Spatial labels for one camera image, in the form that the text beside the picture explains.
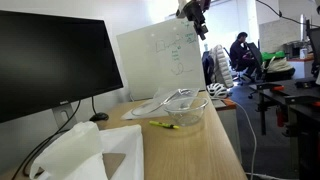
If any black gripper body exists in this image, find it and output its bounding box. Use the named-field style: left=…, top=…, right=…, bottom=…
left=182, top=0, right=206, bottom=26

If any yellow highlighter pen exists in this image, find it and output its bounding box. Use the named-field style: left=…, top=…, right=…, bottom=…
left=148, top=120, right=180, bottom=130

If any clear glass bowl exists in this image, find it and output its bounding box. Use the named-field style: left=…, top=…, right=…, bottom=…
left=162, top=96, right=210, bottom=128

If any white puffy jacket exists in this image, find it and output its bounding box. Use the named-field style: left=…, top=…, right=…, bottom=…
left=209, top=44, right=235, bottom=89

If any seated person in dark clothes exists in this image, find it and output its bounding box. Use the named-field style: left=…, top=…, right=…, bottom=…
left=229, top=31, right=258, bottom=81

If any black office chair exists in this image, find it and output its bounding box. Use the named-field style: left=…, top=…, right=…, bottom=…
left=223, top=46, right=248, bottom=87

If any white whiteboard with drawings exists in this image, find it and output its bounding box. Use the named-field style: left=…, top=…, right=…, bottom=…
left=116, top=17, right=207, bottom=102

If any white bicycle helmet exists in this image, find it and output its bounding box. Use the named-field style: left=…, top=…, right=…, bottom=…
left=206, top=82, right=229, bottom=99

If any white cloth bag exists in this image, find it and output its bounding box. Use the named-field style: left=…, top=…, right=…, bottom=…
left=265, top=56, right=296, bottom=75

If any white cabinet with orange top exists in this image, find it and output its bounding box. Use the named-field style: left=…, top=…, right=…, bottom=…
left=211, top=97, right=243, bottom=163

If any white cup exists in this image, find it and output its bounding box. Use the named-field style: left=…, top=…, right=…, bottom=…
left=299, top=48, right=309, bottom=60

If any dark background monitor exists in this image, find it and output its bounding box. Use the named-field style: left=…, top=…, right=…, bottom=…
left=305, top=26, right=320, bottom=66

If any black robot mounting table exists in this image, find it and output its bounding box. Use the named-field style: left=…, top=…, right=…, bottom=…
left=248, top=78, right=320, bottom=180

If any black computer mouse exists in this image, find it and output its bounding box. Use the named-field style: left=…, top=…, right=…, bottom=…
left=88, top=112, right=110, bottom=123

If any black computer monitor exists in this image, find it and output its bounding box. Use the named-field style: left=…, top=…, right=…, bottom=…
left=0, top=9, right=125, bottom=124

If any silver monitor stand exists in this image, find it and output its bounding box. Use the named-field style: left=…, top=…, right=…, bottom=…
left=51, top=102, right=78, bottom=130

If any black overhead cable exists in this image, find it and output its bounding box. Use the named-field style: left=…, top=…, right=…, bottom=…
left=255, top=0, right=320, bottom=30

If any orange handled clamp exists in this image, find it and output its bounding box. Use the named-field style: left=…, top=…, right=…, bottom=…
left=284, top=95, right=320, bottom=108
left=256, top=83, right=286, bottom=93

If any white hanging cable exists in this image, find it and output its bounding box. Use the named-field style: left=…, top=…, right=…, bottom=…
left=229, top=99, right=258, bottom=180

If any black mouse cable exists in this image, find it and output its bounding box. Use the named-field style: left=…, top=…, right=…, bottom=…
left=90, top=96, right=98, bottom=115

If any black monitor cable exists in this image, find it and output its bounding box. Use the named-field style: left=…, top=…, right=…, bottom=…
left=11, top=99, right=82, bottom=180

